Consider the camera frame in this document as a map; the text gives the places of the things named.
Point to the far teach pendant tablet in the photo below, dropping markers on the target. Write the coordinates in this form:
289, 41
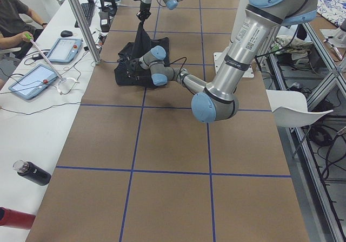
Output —
64, 50

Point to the black keyboard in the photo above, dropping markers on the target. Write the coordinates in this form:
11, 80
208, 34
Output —
88, 10

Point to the black computer mouse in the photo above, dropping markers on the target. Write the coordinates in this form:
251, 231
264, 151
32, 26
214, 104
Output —
66, 33

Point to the brown paper table cover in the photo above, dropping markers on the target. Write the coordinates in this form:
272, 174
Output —
138, 166

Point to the red cylinder bottle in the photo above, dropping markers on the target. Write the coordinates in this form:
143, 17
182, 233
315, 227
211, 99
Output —
16, 219

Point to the green plastic tool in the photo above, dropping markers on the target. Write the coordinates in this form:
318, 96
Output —
62, 79

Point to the seated person grey shirt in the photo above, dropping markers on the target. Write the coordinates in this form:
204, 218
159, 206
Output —
14, 30

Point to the black power adapter box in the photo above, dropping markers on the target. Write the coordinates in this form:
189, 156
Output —
104, 21

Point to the near teach pendant tablet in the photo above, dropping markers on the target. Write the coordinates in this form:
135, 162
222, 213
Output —
33, 82

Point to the white chair seat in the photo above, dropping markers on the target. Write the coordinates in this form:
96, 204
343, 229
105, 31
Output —
290, 109

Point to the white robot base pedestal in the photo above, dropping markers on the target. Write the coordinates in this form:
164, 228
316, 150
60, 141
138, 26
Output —
223, 57

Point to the teach pendant tablet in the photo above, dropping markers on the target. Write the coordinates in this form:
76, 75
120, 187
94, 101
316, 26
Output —
64, 50
33, 82

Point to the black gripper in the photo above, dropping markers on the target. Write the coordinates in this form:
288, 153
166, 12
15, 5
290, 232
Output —
131, 64
144, 9

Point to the black water bottle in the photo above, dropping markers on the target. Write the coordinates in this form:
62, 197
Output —
32, 172

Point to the black printed t-shirt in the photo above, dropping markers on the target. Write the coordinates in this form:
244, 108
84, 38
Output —
153, 56

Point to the aluminium frame post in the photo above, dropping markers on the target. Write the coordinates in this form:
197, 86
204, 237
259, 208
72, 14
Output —
83, 25

